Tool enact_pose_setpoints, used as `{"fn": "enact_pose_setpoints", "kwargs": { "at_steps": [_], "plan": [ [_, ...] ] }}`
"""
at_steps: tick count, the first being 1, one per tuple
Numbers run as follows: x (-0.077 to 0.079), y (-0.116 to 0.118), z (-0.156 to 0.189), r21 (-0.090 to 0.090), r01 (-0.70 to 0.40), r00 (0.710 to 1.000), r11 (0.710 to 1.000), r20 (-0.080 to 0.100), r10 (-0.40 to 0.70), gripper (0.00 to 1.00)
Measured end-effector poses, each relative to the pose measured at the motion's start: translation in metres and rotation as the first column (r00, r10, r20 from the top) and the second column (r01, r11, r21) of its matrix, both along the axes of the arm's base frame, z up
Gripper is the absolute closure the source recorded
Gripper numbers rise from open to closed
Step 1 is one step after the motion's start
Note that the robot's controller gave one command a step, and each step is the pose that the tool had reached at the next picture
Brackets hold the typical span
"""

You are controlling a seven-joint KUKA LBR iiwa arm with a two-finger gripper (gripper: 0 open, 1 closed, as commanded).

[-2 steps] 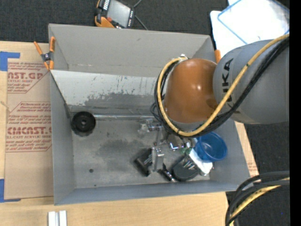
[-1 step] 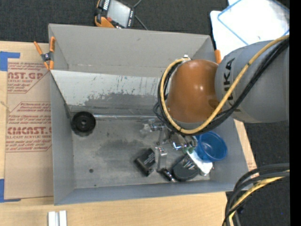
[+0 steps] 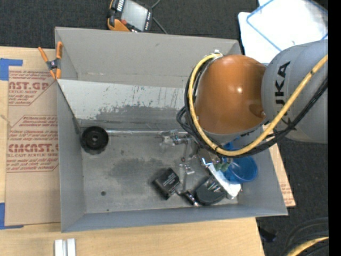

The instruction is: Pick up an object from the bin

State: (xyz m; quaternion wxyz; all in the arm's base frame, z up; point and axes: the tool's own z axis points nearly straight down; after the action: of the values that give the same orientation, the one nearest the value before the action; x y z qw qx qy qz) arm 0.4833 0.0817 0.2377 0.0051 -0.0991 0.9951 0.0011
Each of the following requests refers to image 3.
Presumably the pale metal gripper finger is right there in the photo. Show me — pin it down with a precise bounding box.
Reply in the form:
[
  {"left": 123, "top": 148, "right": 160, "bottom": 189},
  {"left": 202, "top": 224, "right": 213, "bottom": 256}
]
[
  {"left": 180, "top": 163, "right": 196, "bottom": 195},
  {"left": 105, "top": 128, "right": 189, "bottom": 147}
]

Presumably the black box with white print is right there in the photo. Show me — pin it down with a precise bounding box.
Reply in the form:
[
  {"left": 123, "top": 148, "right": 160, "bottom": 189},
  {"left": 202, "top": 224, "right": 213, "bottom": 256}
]
[{"left": 151, "top": 167, "right": 182, "bottom": 201}]

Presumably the small black metal-tipped object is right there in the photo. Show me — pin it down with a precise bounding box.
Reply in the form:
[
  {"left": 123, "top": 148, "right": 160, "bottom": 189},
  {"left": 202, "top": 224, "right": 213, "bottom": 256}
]
[{"left": 181, "top": 190, "right": 201, "bottom": 207}]

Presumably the dark grey rounded object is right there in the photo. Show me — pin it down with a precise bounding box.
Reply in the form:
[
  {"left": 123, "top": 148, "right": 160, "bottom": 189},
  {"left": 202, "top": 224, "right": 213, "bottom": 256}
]
[{"left": 193, "top": 177, "right": 228, "bottom": 207}]

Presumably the grey metal bin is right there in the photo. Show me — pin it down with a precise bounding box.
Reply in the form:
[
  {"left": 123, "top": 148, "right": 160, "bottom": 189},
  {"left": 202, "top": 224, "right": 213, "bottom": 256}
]
[{"left": 54, "top": 27, "right": 289, "bottom": 234}]

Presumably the blue plastic cup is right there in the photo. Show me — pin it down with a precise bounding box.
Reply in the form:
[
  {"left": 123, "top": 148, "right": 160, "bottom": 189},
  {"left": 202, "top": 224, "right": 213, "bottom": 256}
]
[{"left": 222, "top": 142, "right": 258, "bottom": 184}]

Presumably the black round disc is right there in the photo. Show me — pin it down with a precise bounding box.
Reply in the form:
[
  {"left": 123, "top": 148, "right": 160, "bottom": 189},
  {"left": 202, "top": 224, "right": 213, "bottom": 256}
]
[{"left": 79, "top": 126, "right": 109, "bottom": 155}]

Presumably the brown cardboard board, red print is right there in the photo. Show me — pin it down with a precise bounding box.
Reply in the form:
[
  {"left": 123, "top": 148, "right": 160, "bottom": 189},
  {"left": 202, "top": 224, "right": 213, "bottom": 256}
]
[{"left": 0, "top": 46, "right": 296, "bottom": 228}]

